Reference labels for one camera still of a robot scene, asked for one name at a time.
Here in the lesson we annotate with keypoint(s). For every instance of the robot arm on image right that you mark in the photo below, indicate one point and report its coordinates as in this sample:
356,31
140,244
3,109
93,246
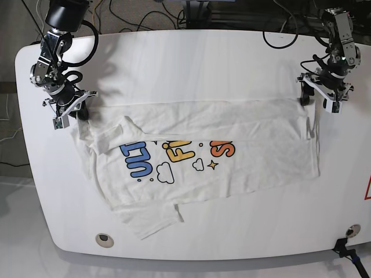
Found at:
342,56

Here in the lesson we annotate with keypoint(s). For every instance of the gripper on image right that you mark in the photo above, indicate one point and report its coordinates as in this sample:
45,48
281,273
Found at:
330,87

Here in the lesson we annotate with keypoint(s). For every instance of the right table cable grommet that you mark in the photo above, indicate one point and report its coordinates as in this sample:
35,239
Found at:
353,231

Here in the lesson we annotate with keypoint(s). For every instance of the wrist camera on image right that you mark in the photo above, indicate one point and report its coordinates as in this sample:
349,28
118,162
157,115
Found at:
334,107

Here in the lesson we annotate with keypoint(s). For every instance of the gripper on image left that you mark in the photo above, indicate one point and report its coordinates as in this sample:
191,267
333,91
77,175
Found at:
63,99

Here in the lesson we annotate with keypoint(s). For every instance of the table cable grommet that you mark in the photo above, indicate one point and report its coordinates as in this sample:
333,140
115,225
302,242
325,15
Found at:
353,231
104,240

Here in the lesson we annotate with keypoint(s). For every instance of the white printed T-shirt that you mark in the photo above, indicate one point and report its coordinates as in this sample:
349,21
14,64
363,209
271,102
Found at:
146,160

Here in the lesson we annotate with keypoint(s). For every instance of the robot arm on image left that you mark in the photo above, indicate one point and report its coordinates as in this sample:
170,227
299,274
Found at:
50,71

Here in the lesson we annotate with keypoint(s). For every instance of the black clamp with cable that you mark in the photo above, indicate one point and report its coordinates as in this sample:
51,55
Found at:
343,252

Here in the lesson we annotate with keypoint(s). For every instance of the left table cable grommet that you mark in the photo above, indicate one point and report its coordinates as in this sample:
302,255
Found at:
104,240

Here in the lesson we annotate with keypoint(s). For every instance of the aluminium frame stand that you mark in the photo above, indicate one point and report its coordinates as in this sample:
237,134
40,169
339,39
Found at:
196,13

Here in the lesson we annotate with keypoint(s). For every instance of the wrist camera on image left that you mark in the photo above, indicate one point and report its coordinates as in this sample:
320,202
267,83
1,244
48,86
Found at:
61,122

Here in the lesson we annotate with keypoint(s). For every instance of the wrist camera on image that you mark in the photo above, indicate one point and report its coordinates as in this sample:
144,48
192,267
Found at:
61,122
334,107

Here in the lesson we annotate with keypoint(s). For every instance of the red and white warning sticker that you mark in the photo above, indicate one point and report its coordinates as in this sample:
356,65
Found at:
367,193

